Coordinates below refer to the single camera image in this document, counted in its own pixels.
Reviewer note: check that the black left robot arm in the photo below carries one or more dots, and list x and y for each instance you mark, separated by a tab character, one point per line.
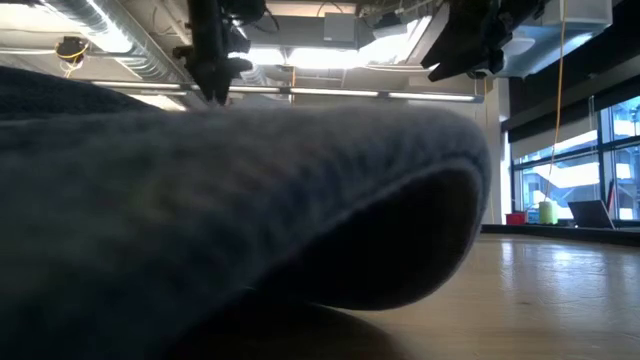
247	10

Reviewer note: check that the long ceiling light bar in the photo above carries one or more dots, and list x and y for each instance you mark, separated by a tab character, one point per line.
330	92

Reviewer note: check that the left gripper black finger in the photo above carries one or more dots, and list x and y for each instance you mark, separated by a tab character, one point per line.
216	87

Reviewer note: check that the black aluminium table frame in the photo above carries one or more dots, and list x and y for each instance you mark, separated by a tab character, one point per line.
575	234

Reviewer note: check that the open dark laptop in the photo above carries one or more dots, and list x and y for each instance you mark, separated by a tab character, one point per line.
592	214

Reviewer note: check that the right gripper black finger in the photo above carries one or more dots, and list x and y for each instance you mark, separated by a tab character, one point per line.
450	57

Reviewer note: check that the black ceiling-mounted camera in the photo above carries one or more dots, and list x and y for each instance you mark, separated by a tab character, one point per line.
71	49

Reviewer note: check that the green cylinder container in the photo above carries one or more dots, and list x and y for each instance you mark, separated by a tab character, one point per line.
548	212

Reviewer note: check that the red box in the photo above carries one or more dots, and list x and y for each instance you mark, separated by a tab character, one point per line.
516	218

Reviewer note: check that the grey ceiling box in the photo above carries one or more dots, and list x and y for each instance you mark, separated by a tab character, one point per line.
340	27

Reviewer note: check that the silver ceiling duct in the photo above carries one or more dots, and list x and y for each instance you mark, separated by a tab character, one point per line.
125	35

